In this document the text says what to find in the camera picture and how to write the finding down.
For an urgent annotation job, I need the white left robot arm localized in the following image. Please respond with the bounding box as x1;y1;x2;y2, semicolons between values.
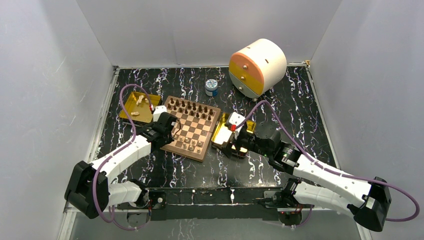
64;111;179;219

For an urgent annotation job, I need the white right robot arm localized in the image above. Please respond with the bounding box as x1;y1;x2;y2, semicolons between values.
230;125;392;232

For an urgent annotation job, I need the gold tin with white pieces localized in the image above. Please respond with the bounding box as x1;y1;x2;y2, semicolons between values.
119;91;163;126

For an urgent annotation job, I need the row of dark chess pieces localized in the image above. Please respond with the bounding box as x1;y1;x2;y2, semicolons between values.
164;96;218;121

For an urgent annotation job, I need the wooden chess board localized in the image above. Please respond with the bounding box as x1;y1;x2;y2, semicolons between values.
162;105;221;162

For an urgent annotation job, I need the empty gold square tin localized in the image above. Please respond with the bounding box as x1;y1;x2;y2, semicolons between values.
211;113;248;159

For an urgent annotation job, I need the small blue white jar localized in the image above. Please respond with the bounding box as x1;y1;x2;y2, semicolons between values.
205;79;218;97

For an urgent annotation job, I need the round pastel drawer cabinet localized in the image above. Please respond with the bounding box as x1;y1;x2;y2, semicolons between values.
228;38;287;99

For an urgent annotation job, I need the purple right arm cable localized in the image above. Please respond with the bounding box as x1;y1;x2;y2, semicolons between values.
231;99;420;229

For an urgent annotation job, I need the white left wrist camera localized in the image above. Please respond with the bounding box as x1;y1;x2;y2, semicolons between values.
152;105;168;122

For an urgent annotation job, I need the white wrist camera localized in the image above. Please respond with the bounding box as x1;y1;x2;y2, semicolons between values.
225;112;246;138
152;105;168;122

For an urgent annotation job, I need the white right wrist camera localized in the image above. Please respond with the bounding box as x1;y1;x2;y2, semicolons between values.
225;112;246;138

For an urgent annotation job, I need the aluminium front rail frame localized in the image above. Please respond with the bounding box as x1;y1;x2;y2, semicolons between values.
58;187;371;240

